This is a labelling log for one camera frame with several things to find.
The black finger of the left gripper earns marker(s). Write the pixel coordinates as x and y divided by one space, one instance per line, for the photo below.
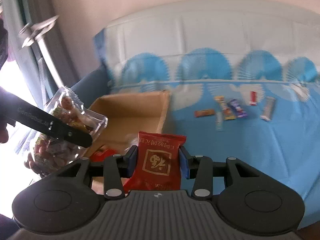
14 109

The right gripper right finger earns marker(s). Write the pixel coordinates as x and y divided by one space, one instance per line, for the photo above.
200 169

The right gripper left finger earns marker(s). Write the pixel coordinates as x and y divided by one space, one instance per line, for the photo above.
117 167

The red snack packet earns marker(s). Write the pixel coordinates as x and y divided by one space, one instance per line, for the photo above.
158 165

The light blue stick packet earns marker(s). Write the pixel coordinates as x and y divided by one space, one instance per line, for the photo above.
219 121

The clear bag of snacks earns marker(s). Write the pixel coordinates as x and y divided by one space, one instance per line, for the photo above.
47 154

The yellow snack stick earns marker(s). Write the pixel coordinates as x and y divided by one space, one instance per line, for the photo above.
227 112

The purple snack packet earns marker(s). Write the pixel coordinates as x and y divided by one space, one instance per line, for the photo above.
237 109

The red stick packet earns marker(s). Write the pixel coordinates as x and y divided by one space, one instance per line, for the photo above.
253 98

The person's left hand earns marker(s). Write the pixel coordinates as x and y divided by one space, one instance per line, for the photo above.
4 137

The cardboard box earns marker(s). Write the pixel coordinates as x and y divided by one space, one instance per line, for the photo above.
129 114

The orange snack bar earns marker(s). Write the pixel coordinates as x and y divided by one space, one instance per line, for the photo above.
204 112

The grey curtain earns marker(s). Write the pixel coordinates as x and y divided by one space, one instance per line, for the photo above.
55 66

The white floor stand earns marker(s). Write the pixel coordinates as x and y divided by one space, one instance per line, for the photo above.
32 33

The grey snack bar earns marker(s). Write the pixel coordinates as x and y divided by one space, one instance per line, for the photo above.
268 108

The blue white sofa cover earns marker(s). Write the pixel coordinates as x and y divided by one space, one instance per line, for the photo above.
205 48

